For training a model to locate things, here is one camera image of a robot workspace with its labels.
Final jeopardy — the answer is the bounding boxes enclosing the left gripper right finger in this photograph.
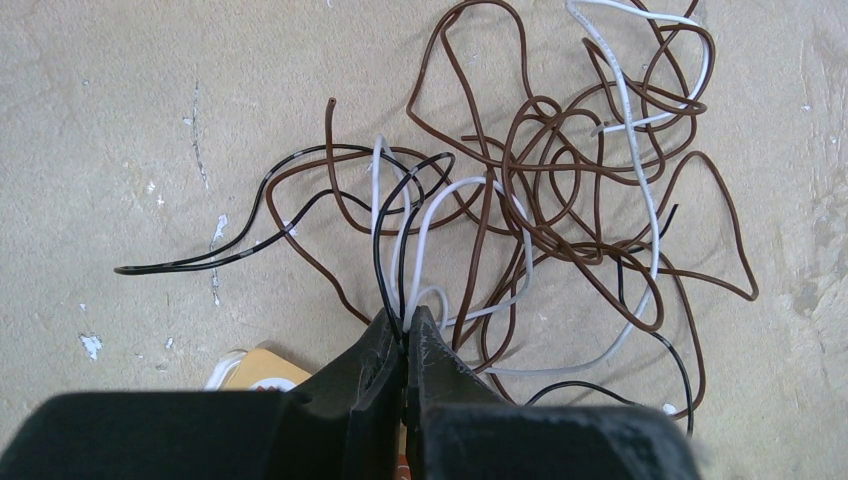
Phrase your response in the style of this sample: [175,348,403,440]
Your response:
[406,307,700,479]

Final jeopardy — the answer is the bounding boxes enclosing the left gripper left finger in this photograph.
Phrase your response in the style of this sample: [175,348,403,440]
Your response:
[1,314,403,479]

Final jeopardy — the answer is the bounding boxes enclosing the dark cable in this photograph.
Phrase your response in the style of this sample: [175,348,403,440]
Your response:
[266,0,760,422]

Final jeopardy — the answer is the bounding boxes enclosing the black thin cable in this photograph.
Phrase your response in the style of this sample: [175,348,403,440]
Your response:
[113,144,696,435]

